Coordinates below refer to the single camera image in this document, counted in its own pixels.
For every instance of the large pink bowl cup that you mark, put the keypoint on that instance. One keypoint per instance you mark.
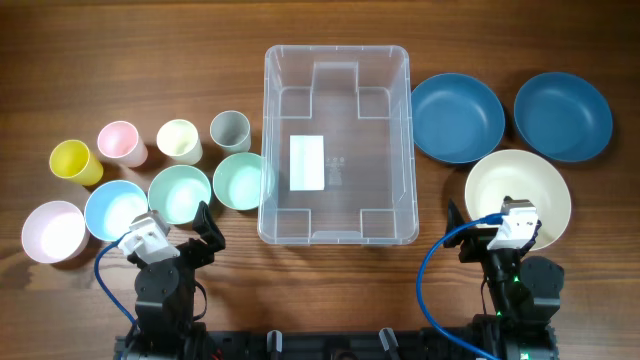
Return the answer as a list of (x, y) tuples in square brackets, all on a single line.
[(54, 232)]

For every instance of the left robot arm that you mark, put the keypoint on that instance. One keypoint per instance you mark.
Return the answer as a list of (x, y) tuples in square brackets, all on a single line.
[(166, 326)]

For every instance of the cream bowl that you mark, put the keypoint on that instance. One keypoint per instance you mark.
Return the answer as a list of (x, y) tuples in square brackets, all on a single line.
[(520, 175)]

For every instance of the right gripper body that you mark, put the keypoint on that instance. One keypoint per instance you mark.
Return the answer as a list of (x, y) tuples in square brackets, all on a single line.
[(475, 249)]

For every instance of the clear plastic storage bin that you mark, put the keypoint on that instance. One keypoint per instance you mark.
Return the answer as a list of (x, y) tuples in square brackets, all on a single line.
[(359, 99)]

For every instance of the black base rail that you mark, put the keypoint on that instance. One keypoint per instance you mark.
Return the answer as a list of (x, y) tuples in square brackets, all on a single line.
[(426, 344)]

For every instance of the mint green small bowl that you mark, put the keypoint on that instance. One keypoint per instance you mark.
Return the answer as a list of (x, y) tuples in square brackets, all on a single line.
[(176, 192)]

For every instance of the yellow cup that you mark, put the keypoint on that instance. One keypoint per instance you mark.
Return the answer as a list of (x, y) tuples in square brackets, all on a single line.
[(72, 160)]

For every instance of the dark blue bowl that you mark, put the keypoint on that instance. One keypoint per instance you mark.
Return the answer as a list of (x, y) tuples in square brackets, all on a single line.
[(563, 117), (457, 119)]

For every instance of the grey cup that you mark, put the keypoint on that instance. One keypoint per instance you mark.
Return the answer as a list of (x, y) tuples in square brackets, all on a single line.
[(231, 131)]

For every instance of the cream cup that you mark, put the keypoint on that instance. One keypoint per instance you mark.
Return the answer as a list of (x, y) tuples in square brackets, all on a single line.
[(179, 139)]

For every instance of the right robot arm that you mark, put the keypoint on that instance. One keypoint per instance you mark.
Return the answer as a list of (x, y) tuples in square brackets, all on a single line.
[(525, 290)]

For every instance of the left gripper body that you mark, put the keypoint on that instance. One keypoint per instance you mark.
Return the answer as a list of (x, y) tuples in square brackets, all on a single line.
[(193, 255)]

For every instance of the light blue small bowl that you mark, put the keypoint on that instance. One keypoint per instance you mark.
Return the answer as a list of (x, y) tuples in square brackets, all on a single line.
[(112, 207)]

